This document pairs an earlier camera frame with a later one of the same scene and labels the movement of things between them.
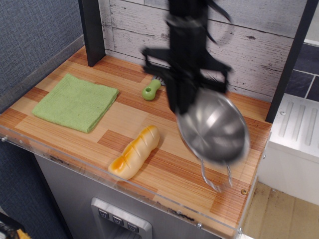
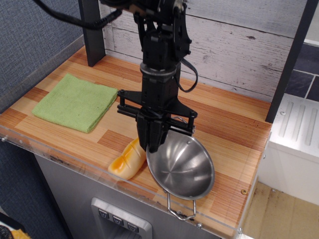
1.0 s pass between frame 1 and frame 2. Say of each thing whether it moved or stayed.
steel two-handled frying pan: moved
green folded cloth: stayed
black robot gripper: moved
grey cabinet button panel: stayed
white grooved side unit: stayed
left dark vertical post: stayed
